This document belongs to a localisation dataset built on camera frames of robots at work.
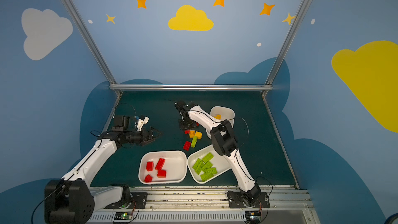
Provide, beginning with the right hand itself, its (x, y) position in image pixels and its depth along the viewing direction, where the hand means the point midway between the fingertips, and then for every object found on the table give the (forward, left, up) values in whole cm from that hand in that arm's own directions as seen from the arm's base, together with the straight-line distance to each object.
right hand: (185, 127), depth 97 cm
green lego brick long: (-23, -8, -3) cm, 24 cm away
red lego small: (-3, -1, -1) cm, 3 cm away
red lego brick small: (-25, +17, -2) cm, 30 cm away
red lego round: (-31, +16, -1) cm, 35 cm away
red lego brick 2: (-11, -2, -2) cm, 12 cm away
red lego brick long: (-24, +12, -2) cm, 26 cm away
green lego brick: (-24, -11, -3) cm, 27 cm away
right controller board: (-44, -37, -6) cm, 58 cm away
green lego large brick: (-18, -15, -3) cm, 23 cm away
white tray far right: (+12, -24, 0) cm, 27 cm away
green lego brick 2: (-27, -16, -3) cm, 31 cm away
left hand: (-13, +12, +11) cm, 21 cm away
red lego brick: (-28, +10, -3) cm, 30 cm away
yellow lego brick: (-4, -8, -2) cm, 10 cm away
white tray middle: (-21, -14, -4) cm, 26 cm away
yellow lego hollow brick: (-4, -4, -1) cm, 6 cm away
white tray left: (-23, +3, -5) cm, 23 cm away
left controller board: (-47, +24, -4) cm, 53 cm away
